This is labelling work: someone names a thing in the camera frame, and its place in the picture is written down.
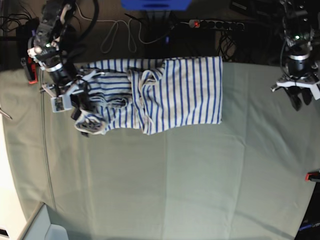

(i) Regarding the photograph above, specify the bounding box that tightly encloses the blue box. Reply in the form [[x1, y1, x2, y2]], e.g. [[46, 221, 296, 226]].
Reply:
[[121, 0, 192, 11]]

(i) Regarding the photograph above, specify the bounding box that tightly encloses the grey looped cable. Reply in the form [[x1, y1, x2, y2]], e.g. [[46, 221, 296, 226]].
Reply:
[[69, 0, 176, 54]]

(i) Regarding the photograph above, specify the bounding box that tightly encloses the blue white striped t-shirt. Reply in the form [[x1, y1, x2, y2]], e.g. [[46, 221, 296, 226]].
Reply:
[[74, 56, 223, 135]]

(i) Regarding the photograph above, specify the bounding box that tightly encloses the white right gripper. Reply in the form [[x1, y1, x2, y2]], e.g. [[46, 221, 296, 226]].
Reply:
[[40, 67, 105, 121]]

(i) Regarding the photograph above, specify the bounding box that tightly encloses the red black right clamp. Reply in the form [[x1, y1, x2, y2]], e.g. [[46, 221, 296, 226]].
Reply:
[[305, 170, 320, 183]]

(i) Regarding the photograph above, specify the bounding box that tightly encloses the red black left clamp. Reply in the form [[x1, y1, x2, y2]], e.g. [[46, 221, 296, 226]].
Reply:
[[20, 57, 38, 85]]

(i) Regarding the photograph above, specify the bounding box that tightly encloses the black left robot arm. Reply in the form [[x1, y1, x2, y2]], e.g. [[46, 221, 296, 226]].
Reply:
[[271, 0, 320, 111]]

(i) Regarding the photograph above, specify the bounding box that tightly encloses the green table cloth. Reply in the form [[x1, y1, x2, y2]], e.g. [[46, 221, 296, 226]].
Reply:
[[0, 63, 320, 240]]

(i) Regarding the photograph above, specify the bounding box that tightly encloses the black power strip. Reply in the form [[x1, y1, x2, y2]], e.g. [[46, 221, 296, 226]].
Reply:
[[188, 19, 245, 32]]

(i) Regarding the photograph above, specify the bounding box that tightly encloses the red black clamp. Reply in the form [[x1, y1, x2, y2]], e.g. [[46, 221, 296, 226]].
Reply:
[[20, 57, 38, 85], [305, 170, 320, 183]]

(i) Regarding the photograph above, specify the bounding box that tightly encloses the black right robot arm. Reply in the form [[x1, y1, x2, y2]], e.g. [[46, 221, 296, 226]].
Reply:
[[27, 0, 103, 121]]

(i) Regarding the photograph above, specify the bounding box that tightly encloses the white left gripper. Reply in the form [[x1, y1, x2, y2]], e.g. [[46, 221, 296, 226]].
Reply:
[[270, 57, 320, 112]]

